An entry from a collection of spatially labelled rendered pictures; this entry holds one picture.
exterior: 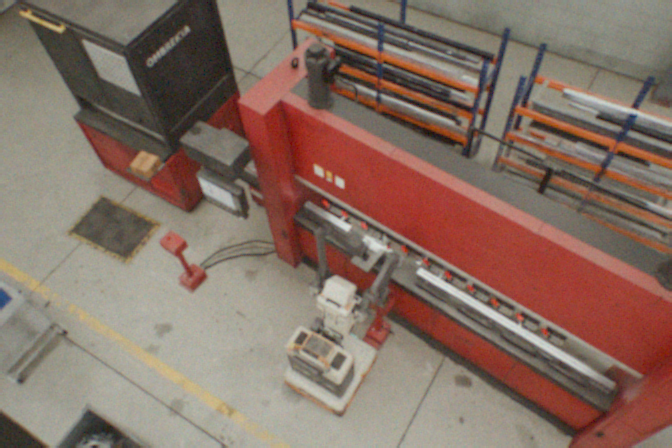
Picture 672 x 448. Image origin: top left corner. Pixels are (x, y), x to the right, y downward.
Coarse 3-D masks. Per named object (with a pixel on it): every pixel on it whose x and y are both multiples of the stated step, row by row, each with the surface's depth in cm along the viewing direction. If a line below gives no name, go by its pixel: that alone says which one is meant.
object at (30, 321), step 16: (16, 304) 499; (32, 304) 509; (0, 320) 491; (16, 320) 546; (32, 320) 545; (48, 320) 544; (0, 336) 538; (16, 336) 537; (32, 336) 536; (48, 336) 549; (0, 352) 529; (16, 352) 528; (0, 368) 510
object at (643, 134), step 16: (576, 96) 515; (592, 96) 513; (544, 112) 511; (560, 112) 503; (576, 112) 506; (592, 112) 511; (608, 112) 508; (624, 112) 502; (640, 112) 502; (592, 128) 497; (608, 128) 490; (640, 128) 490; (656, 128) 495; (640, 144) 484; (656, 144) 478
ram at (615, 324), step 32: (288, 128) 441; (320, 160) 445; (352, 160) 416; (320, 192) 484; (352, 192) 450; (384, 192) 420; (416, 192) 394; (384, 224) 454; (416, 224) 424; (448, 224) 397; (480, 224) 374; (448, 256) 428; (480, 256) 401; (512, 256) 377; (544, 256) 357; (512, 288) 405; (544, 288) 381; (576, 288) 360; (608, 288) 341; (576, 320) 385; (608, 320) 363; (640, 320) 344; (608, 352) 388; (640, 352) 366
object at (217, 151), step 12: (192, 132) 448; (204, 132) 448; (216, 132) 447; (192, 144) 441; (204, 144) 441; (216, 144) 440; (228, 144) 440; (240, 144) 439; (192, 156) 455; (204, 156) 441; (216, 156) 434; (228, 156) 433; (240, 156) 437; (204, 168) 482; (216, 168) 445; (228, 168) 435; (240, 168) 444
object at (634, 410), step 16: (608, 368) 522; (656, 368) 362; (624, 384) 422; (640, 384) 378; (656, 384) 344; (624, 400) 394; (640, 400) 367; (656, 400) 356; (608, 416) 412; (624, 416) 394; (640, 416) 381; (656, 416) 369; (576, 432) 493; (592, 432) 440; (608, 432) 424; (624, 432) 409; (640, 432) 396; (656, 432) 382
